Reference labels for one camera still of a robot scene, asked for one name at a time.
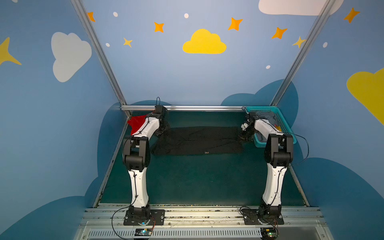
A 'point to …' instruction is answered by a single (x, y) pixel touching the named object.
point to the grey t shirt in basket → (268, 116)
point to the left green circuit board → (143, 232)
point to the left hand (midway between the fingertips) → (167, 128)
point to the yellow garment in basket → (278, 128)
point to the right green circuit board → (268, 233)
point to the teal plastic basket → (282, 124)
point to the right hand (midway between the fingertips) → (240, 138)
